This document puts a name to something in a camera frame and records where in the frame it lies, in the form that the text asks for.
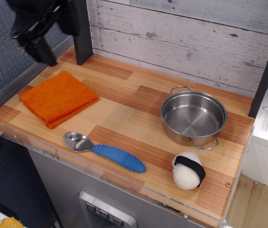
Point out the white plush sushi toy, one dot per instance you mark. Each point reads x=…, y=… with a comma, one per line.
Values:
x=188, y=172

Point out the orange cloth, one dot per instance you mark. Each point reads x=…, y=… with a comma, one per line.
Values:
x=57, y=99

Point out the grey cabinet control panel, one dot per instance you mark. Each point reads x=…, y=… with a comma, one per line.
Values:
x=115, y=216

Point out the clear acrylic table guard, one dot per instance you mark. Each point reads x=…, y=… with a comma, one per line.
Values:
x=127, y=116

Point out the dark grey left post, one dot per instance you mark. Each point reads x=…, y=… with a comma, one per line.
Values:
x=83, y=42

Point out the blue handled metal spoon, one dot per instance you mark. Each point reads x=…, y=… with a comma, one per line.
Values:
x=81, y=143

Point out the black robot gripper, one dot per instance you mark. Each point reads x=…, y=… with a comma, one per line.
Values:
x=34, y=18

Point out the small steel saucepan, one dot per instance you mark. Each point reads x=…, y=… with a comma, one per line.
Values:
x=193, y=118

